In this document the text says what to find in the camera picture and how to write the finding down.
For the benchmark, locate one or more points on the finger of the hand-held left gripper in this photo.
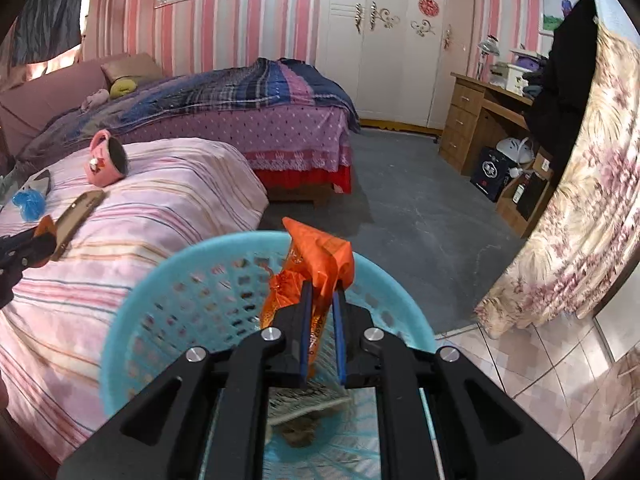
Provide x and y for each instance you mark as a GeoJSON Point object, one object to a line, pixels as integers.
{"type": "Point", "coordinates": [22, 252]}

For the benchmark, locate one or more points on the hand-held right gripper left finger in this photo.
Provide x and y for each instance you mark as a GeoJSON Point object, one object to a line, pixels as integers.
{"type": "Point", "coordinates": [306, 330]}

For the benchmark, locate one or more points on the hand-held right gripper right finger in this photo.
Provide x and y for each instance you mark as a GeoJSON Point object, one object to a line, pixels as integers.
{"type": "Point", "coordinates": [341, 340]}

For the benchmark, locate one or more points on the orange peel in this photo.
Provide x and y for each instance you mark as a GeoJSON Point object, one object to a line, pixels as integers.
{"type": "Point", "coordinates": [46, 227]}

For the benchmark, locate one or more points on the orange snack wrapper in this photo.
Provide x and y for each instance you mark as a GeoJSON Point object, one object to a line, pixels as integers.
{"type": "Point", "coordinates": [310, 260]}

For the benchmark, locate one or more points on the brown paper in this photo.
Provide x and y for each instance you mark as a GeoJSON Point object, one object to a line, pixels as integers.
{"type": "Point", "coordinates": [300, 435]}

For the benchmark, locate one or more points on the light blue plastic basket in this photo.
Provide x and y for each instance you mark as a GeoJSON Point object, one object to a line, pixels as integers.
{"type": "Point", "coordinates": [175, 280]}

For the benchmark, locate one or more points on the blue plastic bag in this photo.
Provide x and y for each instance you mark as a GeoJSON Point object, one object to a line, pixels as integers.
{"type": "Point", "coordinates": [27, 205]}

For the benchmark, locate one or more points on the brown phone case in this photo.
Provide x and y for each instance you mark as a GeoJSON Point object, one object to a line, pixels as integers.
{"type": "Point", "coordinates": [75, 220]}

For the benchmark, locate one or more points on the pink toy cup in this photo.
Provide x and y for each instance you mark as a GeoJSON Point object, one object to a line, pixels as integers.
{"type": "Point", "coordinates": [100, 165]}

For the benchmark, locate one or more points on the pink cloth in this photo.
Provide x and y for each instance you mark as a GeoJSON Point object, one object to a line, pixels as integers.
{"type": "Point", "coordinates": [95, 99]}

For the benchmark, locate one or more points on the green pillow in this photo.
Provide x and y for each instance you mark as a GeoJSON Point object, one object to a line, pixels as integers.
{"type": "Point", "coordinates": [122, 88]}

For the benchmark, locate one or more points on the purple bed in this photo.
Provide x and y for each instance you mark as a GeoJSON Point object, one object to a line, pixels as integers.
{"type": "Point", "coordinates": [300, 130]}

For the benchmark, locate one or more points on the brown pillow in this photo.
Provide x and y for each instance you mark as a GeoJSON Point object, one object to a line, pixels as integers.
{"type": "Point", "coordinates": [132, 66]}

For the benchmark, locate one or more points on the black box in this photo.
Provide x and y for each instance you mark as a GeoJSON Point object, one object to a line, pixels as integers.
{"type": "Point", "coordinates": [492, 175]}

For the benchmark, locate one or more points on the brown cardboard box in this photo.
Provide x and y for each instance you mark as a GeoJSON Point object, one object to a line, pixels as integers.
{"type": "Point", "coordinates": [530, 200]}

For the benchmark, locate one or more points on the dark grey curtain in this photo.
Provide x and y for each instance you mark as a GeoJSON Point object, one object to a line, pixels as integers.
{"type": "Point", "coordinates": [50, 10]}

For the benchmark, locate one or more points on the wooden desk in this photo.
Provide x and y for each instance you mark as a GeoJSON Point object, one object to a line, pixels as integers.
{"type": "Point", "coordinates": [465, 120]}

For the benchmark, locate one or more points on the plaid blanket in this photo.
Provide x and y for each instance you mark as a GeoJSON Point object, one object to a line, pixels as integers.
{"type": "Point", "coordinates": [225, 90]}

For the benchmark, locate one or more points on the white wardrobe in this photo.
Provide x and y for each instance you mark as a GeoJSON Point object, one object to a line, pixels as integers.
{"type": "Point", "coordinates": [390, 70]}

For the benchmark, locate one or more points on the floral curtain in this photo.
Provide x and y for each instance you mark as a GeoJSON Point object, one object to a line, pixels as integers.
{"type": "Point", "coordinates": [590, 200]}

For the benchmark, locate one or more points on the white box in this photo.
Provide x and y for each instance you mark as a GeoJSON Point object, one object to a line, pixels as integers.
{"type": "Point", "coordinates": [507, 79]}

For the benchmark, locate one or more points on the desk lamp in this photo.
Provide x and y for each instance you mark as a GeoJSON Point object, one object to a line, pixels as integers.
{"type": "Point", "coordinates": [487, 45]}

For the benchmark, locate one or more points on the purple white container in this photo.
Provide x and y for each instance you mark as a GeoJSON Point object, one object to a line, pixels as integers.
{"type": "Point", "coordinates": [527, 62]}

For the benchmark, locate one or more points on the black hanging garment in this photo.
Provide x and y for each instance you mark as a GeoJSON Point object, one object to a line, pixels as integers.
{"type": "Point", "coordinates": [565, 85]}

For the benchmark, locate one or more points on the small wall poster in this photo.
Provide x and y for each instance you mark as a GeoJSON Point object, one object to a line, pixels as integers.
{"type": "Point", "coordinates": [555, 15]}

